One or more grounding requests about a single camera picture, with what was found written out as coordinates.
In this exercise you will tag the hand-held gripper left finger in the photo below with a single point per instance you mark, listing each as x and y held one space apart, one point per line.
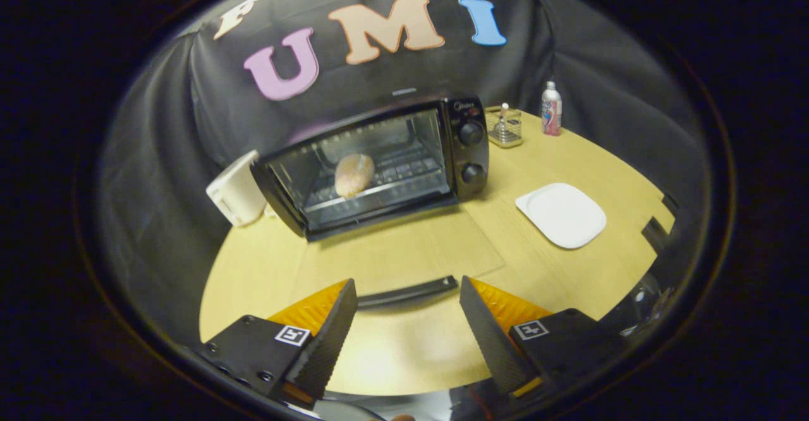
325 339

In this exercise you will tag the white square plate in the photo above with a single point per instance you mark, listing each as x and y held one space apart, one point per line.
561 214

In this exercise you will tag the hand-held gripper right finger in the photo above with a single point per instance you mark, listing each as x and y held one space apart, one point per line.
490 339

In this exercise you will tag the round bread bun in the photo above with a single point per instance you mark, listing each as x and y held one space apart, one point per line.
352 176

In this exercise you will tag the black toaster oven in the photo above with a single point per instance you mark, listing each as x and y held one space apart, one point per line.
471 155

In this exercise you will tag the clear glass object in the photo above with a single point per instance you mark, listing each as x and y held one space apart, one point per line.
644 304

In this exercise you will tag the white pink spray bottle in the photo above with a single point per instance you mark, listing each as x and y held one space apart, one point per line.
551 111

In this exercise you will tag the white plastic toaster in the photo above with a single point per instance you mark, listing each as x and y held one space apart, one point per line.
237 190

